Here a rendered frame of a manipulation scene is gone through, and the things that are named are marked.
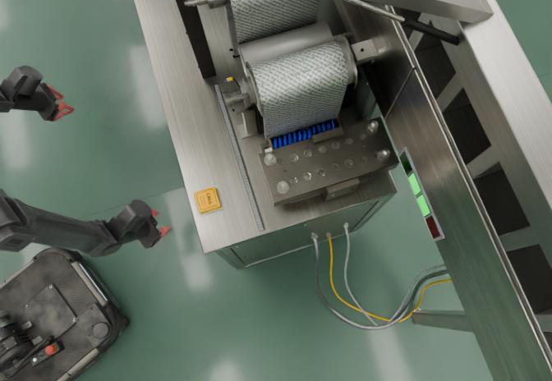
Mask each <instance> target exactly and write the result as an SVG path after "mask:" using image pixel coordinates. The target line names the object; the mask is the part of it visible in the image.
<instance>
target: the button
mask: <svg viewBox="0 0 552 381"><path fill-rule="evenodd" d="M194 195H195V200H196V203H197V206H198V210H199V213H206V212H209V211H212V210H215V209H219V208H221V205H220V203H219V198H218V194H217V191H216V189H215V187H214V186H213V187H210V188H208V189H205V190H200V191H197V192H195V193H194Z"/></svg>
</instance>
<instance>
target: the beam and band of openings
mask: <svg viewBox="0 0 552 381"><path fill-rule="evenodd" d="M487 1H488V3H489V4H490V7H491V8H492V10H493V12H494V15H493V16H491V17H490V18H489V19H486V20H483V21H478V22H475V23H469V22H465V21H458V20H454V19H450V18H446V17H442V16H435V15H431V14H426V13H423V12H418V11H412V10H407V9H403V8H399V7H392V6H389V10H390V11H391V12H392V13H394V14H396V15H399V16H408V17H411V18H412V19H415V20H417V21H420V22H422V23H425V24H427V25H430V26H433V27H435V28H437V29H439V30H442V31H444V32H447V33H449V34H452V35H455V36H457V37H458V38H459V44H458V46H456V45H453V44H450V43H447V42H445V41H443V40H440V39H437V38H434V37H432V36H429V35H427V34H423V33H421V32H419V31H416V30H413V29H410V28H407V27H406V26H403V25H401V24H400V22H399V21H395V22H396V24H397V26H398V29H399V31H400V33H401V35H402V38H403V40H404V42H405V44H406V45H407V49H408V51H409V53H410V54H411V56H412V60H413V61H414V63H415V65H416V69H417V70H418V72H419V74H420V76H421V79H422V81H423V83H424V85H425V88H426V90H427V92H428V94H429V96H430V99H431V101H432V103H433V104H434V107H435V110H436V112H437V113H438V116H439V119H440V121H441V122H442V124H443V127H444V129H445V131H446V133H447V136H448V138H449V140H450V142H451V144H452V146H453V149H454V151H455V153H456V155H457V157H458V160H459V162H460V164H461V166H462V169H463V171H464V172H465V175H466V177H467V180H468V181H469V183H470V186H471V188H472V190H473V192H474V195H475V197H476V199H477V201H478V203H479V205H480V207H481V210H482V212H483V214H484V216H485V219H486V221H487V223H488V225H489V227H490V230H491V231H492V234H493V236H494V238H495V240H496V243H497V245H498V247H499V249H500V251H501V254H502V256H503V257H504V260H505V263H506V265H507V266H508V269H509V271H510V273H511V275H512V277H513V280H514V282H515V284H516V286H517V289H518V290H519V293H520V295H521V297H522V299H523V302H524V304H525V306H526V308H527V310H528V313H529V315H530V316H531V319H532V322H533V323H534V325H535V327H536V330H537V332H538V334H539V336H540V339H541V341H542V343H543V345H544V347H545V349H546V352H547V354H548V356H549V358H550V361H551V363H552V105H551V103H550V101H549V99H548V97H547V96H546V94H545V91H544V90H543V88H542V86H541V84H540V82H539V81H538V79H537V77H536V75H535V73H534V71H533V70H532V68H531V65H530V64H529V62H528V60H527V58H526V56H525V54H524V53H523V51H522V49H521V47H520V45H519V43H518V42H517V40H516V38H515V36H514V34H513V32H512V31H511V29H510V27H509V25H508V23H507V21H506V20H505V18H504V15H503V13H502V12H501V11H500V9H499V6H498V4H497V2H496V1H495V0H487Z"/></svg>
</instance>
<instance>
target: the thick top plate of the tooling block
mask: <svg viewBox="0 0 552 381"><path fill-rule="evenodd" d="M371 121H377V122H378V124H379V126H378V131H377V132H376V133H375V134H370V133H368V132H367V131H366V126H367V125H368V124H369V122H371ZM342 129H343V135H342V136H339V137H336V138H333V139H331V140H326V141H323V142H320V143H318V144H315V145H314V143H313V140H312V139H311V138H309V139H306V140H302V141H298V142H296V143H293V144H290V145H285V146H283V147H280V148H277V149H273V153H272V154H273V155H274V156H275V158H276V163H275V164H274V165H272V166H268V165H266V164H265V161H264V159H265V152H263V153H261V154H258V157H259V161H260V166H261V169H262V172H263V174H264V179H265V181H266V184H267V187H268V189H269V193H270V196H271V199H272V201H273V205H274V207H276V206H279V205H281V204H286V203H288V202H292V201H294V200H299V199H301V198H304V197H307V196H310V195H314V194H317V193H320V192H322V191H325V189H326V187H327V186H332V185H335V184H338V183H340V182H343V181H347V180H351V179H353V178H356V177H357V178H358V180H361V179H364V178H367V177H371V176H374V175H377V174H380V173H382V172H387V171H389V170H393V169H395V168H396V167H397V166H398V165H399V164H400V162H399V160H398V157H397V155H396V153H395V150H394V148H393V145H392V143H391V140H390V138H389V135H388V133H387V131H386V129H385V127H384V123H383V122H382V119H381V117H377V118H374V119H370V120H368V121H365V122H360V123H357V124H355V125H352V126H347V127H344V128H342ZM383 149H388V150H389V152H390V155H389V160H388V161H387V162H380V161H379V160H378V158H377V154H378V152H379V151H381V150H383ZM281 181H285V182H286V183H287V184H288V185H289V190H288V192H287V193H285V194H281V193H279V192H278V190H277V185H278V183H279V182H281Z"/></svg>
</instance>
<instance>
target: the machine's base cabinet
mask: <svg viewBox="0 0 552 381"><path fill-rule="evenodd" d="M393 196H394V195H390V196H387V197H384V198H382V199H379V200H375V201H372V202H370V203H366V204H362V205H359V206H357V207H354V208H351V209H347V210H343V211H341V212H338V213H334V214H331V215H329V216H326V217H323V218H318V219H316V220H313V221H310V222H308V223H303V224H301V225H297V226H295V227H290V228H288V229H285V230H282V231H280V232H275V233H272V234H269V235H267V236H263V237H260V238H257V239H254V240H251V241H247V242H244V243H241V244H239V245H236V246H232V247H229V248H226V249H223V250H219V251H216V252H215V253H216V254H218V255H219V256H220V257H222V258H223V259H224V260H226V261H227V262H228V263H229V264H230V265H232V266H233V267H234V268H235V269H236V270H238V269H242V268H245V267H247V266H251V265H253V264H258V263H260V262H263V261H266V260H268V259H272V258H275V257H278V256H280V255H285V254H288V253H291V252H293V251H296V250H300V249H303V248H306V247H308V246H312V245H314V242H313V240H311V236H312V235H317V236H318V238H317V241H318V243H321V242H324V241H328V240H329V238H328V237H327V236H326V234H327V233H330V234H331V237H330V239H334V238H336V237H339V236H343V235H346V234H347V233H346V229H345V227H343V224H344V223H348V224H349V226H348V231H349V233H351V232H356V231H358V230H359V229H360V228H361V227H362V226H363V225H364V224H365V223H366V222H367V221H368V220H369V219H371V218H372V217H373V216H374V215H375V214H376V213H377V212H378V211H379V210H380V209H381V208H382V207H383V206H384V205H385V204H386V203H387V202H388V201H389V200H390V199H391V198H392V197H393Z"/></svg>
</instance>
